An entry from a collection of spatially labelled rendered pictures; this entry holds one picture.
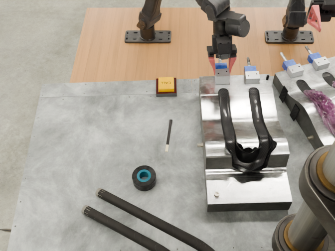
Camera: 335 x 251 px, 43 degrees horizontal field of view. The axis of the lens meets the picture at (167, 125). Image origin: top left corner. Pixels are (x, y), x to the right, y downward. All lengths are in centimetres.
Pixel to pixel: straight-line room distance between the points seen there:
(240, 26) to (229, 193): 53
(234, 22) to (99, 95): 60
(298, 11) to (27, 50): 198
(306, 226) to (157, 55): 120
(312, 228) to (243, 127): 75
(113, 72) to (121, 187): 52
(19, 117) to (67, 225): 145
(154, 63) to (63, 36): 150
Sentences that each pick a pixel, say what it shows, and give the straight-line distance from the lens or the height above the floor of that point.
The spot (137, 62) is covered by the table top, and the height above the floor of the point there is 80.
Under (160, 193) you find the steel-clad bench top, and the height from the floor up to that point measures 80.
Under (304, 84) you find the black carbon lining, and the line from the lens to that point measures 167.
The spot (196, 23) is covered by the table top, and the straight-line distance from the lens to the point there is 193.
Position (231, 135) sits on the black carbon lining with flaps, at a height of 92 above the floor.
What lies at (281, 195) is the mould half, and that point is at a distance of 138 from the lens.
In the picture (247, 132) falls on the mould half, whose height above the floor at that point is 92.
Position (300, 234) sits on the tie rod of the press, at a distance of 79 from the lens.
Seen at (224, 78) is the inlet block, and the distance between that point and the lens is 154.
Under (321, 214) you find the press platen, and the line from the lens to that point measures 64.
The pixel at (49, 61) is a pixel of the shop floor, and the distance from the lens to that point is 303.
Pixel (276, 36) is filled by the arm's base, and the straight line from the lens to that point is 189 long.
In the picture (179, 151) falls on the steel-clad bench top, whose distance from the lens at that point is 150.
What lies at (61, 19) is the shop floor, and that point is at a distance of 332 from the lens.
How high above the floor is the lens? 207
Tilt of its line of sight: 55 degrees down
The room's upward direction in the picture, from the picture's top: 4 degrees counter-clockwise
